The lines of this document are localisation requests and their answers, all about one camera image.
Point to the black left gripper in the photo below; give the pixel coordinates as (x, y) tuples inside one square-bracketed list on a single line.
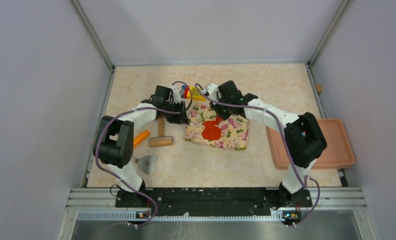
[(178, 116)]

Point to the red dough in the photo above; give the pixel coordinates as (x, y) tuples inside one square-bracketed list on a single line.
[(212, 123)]

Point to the colourful toy brick block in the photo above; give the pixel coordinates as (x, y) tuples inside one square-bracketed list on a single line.
[(191, 93)]

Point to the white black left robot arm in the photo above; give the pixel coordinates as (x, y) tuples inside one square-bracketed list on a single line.
[(114, 144)]

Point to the small wooden piece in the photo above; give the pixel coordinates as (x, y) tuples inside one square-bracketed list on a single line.
[(318, 88)]

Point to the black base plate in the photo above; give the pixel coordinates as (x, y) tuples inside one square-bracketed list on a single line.
[(212, 202)]

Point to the wooden dough roller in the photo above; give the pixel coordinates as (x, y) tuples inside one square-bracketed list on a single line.
[(162, 140)]

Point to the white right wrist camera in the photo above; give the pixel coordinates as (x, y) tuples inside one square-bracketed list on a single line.
[(212, 91)]

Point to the pink plastic tray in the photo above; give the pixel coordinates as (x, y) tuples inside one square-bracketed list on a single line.
[(337, 155)]

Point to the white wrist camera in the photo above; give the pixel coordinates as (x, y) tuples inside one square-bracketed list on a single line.
[(212, 91), (177, 93)]

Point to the cut red dough disc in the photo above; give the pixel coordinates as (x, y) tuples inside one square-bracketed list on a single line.
[(211, 133)]

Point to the metal dough scraper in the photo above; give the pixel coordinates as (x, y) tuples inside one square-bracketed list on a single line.
[(146, 163)]

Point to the orange plastic knife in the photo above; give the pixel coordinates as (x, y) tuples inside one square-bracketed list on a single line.
[(140, 138)]

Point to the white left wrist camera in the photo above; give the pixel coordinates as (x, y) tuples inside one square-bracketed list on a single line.
[(177, 93)]

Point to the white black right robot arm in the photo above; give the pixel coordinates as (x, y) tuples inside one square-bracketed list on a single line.
[(301, 134)]

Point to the floral cutting board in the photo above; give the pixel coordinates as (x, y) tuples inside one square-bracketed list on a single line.
[(234, 130)]

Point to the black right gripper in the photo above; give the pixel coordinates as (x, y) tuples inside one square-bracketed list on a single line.
[(217, 110)]

